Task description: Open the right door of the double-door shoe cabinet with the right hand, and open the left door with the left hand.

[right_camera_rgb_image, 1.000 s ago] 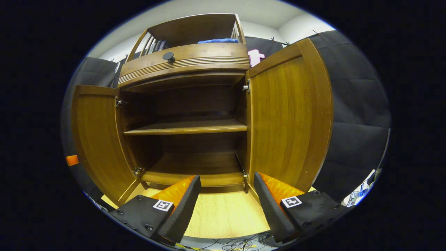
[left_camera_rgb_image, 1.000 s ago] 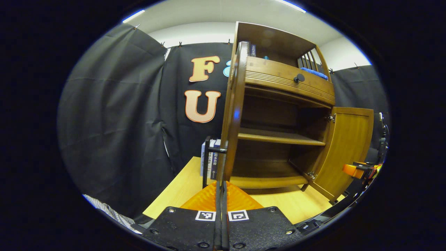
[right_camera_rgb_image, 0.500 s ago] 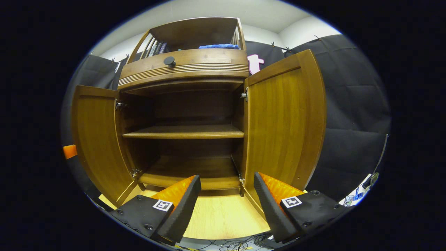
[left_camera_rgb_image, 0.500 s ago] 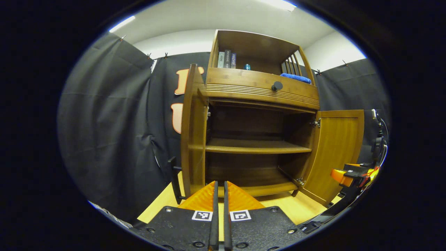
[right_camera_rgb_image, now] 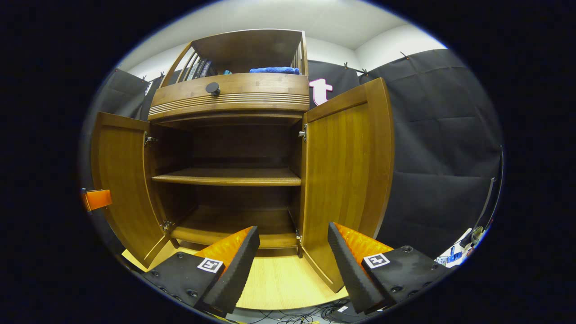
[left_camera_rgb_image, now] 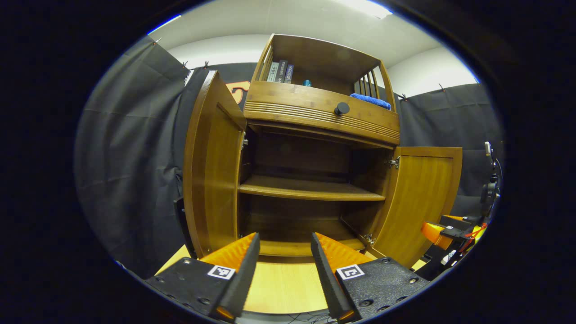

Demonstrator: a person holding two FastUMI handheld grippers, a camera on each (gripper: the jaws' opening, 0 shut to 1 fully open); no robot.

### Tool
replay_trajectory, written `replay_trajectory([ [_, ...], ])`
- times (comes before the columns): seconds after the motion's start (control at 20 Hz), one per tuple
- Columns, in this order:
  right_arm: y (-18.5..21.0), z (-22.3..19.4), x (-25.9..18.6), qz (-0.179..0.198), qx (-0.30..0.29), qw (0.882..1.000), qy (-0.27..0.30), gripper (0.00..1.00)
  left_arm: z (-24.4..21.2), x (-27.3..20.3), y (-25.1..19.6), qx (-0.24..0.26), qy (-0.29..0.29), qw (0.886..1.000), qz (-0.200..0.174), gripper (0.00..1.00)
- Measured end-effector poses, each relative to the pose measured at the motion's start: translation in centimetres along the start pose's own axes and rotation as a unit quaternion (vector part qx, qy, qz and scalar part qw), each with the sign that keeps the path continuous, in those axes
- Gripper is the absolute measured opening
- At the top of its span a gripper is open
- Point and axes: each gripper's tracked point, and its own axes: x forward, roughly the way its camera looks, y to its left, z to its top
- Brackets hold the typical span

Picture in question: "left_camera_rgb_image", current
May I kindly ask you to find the black door handle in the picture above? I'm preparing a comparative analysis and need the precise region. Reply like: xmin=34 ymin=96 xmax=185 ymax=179
xmin=174 ymin=197 xmax=198 ymax=260

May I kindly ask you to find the black backdrop cloth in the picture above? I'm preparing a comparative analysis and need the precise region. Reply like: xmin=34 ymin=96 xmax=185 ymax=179
xmin=74 ymin=36 xmax=504 ymax=279

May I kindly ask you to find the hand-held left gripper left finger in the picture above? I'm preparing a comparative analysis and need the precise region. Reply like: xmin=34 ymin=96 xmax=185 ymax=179
xmin=145 ymin=232 xmax=261 ymax=321

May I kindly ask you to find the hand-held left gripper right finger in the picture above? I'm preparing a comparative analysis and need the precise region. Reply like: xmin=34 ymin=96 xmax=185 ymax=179
xmin=310 ymin=232 xmax=431 ymax=323

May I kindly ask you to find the wooden cabinet door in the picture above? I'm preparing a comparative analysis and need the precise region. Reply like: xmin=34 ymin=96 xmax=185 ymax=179
xmin=182 ymin=70 xmax=247 ymax=259
xmin=371 ymin=146 xmax=463 ymax=269

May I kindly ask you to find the blue towel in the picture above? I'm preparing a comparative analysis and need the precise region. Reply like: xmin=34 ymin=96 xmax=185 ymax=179
xmin=350 ymin=93 xmax=392 ymax=111

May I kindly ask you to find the wooden ribbed drawer front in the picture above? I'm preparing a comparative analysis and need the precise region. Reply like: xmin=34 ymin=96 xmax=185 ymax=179
xmin=243 ymin=80 xmax=401 ymax=147

